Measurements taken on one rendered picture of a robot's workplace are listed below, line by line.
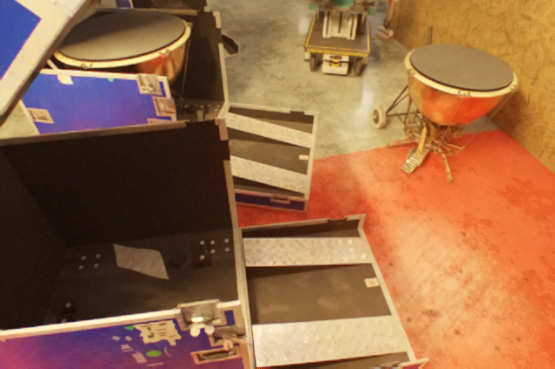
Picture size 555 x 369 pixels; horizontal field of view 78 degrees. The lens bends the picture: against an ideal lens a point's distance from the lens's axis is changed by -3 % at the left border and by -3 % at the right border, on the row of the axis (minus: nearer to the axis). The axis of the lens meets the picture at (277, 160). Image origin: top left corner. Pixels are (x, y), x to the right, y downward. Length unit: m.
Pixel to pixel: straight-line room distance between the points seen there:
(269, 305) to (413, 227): 1.08
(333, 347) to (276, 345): 0.28
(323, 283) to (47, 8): 1.88
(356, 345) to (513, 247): 1.27
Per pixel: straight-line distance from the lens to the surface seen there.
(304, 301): 2.04
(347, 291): 2.11
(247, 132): 2.89
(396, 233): 2.43
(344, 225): 2.31
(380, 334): 2.02
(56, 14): 0.50
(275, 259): 2.04
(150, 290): 2.00
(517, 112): 3.56
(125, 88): 2.14
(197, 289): 1.94
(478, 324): 2.27
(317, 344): 1.87
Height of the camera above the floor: 1.85
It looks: 42 degrees down
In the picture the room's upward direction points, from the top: straight up
